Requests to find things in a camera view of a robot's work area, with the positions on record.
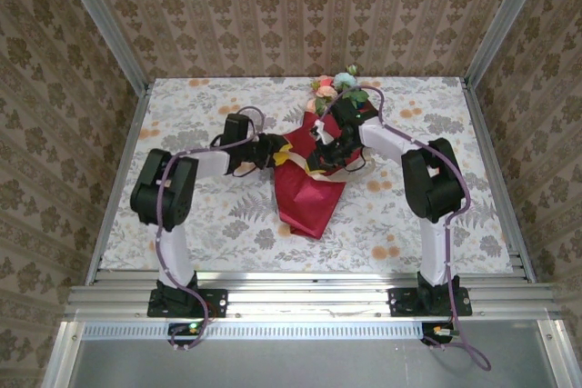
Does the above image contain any red wrapping paper sheet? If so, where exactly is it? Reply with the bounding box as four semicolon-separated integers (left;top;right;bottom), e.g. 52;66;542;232
272;103;379;241

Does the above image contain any pale teal artificial rose stem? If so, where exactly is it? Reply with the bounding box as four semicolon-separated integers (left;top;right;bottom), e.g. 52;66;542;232
333;65;370;108

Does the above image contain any floral fern print tablecloth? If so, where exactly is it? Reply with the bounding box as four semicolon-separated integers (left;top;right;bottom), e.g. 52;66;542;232
99;76;515;276

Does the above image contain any grey metal shelf panel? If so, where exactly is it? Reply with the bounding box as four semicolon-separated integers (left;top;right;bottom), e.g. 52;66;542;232
67;337;558;388

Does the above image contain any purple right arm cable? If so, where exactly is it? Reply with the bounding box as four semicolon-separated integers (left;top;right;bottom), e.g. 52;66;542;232
317;85;493;371

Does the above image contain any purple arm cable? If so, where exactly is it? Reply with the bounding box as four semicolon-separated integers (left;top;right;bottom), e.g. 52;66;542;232
154;105;267;353
317;85;493;371

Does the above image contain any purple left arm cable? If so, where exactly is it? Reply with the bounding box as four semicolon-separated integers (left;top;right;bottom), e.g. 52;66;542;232
154;105;267;353

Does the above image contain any aluminium table side rail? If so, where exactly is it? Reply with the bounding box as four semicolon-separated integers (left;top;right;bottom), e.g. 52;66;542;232
85;81;155;285
458;76;538;284

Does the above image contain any aluminium front frame rail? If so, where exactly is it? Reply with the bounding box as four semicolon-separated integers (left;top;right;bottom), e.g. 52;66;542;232
63;282;558;322

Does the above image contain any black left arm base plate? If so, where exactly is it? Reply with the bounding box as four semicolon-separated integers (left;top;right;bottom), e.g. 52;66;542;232
145;288;229;319

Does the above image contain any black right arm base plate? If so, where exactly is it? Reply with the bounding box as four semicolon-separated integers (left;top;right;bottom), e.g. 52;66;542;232
387;286;473;318

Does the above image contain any white slotted cable duct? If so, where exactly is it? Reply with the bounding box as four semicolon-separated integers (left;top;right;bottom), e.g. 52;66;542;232
81;321;423;342

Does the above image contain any aluminium frame post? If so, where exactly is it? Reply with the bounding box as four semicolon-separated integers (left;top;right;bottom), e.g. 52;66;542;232
50;0;154;92
462;0;554;85

